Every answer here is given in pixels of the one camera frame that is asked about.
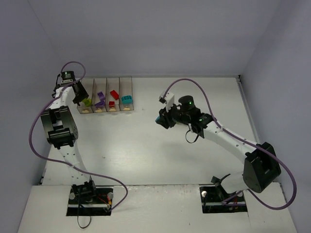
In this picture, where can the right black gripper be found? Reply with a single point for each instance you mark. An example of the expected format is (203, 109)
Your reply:
(166, 119)

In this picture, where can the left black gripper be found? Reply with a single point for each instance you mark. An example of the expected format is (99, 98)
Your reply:
(80, 92)

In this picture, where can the green printed lego brick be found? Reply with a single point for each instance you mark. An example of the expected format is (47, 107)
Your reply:
(87, 102)

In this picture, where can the teal rounded lego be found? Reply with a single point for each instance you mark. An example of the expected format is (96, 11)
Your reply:
(127, 99)

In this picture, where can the purple printed lego brick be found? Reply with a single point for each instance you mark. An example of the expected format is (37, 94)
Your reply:
(100, 104)

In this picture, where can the small red lego brick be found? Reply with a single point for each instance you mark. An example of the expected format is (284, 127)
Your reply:
(111, 104)

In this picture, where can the red curved lego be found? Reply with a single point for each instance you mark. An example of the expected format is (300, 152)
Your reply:
(114, 94)

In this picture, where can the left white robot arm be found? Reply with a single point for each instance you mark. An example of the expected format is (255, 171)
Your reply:
(61, 132)

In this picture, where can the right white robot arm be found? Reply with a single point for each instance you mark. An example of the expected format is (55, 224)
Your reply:
(259, 169)

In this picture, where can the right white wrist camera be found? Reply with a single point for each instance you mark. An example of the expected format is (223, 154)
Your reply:
(167, 98)

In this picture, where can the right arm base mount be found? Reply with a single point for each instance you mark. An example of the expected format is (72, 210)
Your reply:
(214, 199)

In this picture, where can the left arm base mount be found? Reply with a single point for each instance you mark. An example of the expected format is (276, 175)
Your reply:
(98, 205)

